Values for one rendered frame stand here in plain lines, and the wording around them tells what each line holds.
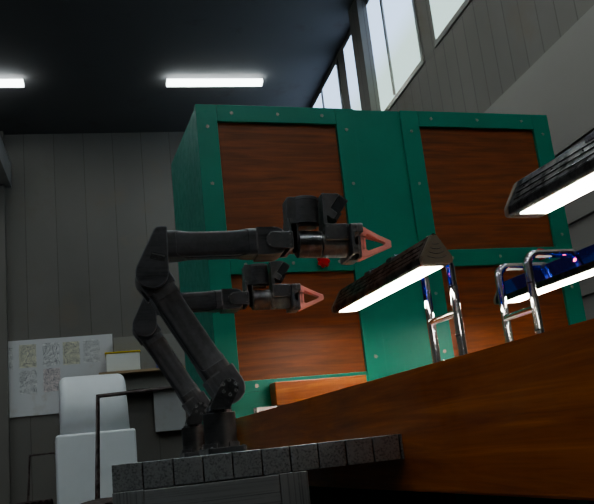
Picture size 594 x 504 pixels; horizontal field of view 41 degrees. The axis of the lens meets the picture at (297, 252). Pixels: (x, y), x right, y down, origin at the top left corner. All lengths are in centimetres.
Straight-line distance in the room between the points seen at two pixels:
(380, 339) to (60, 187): 913
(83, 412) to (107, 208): 561
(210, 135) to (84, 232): 865
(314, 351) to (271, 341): 14
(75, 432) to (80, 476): 31
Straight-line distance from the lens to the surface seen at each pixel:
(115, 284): 1102
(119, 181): 1143
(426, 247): 185
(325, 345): 255
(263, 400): 246
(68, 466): 600
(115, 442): 602
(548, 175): 145
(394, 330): 265
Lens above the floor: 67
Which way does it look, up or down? 14 degrees up
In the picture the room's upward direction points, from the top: 6 degrees counter-clockwise
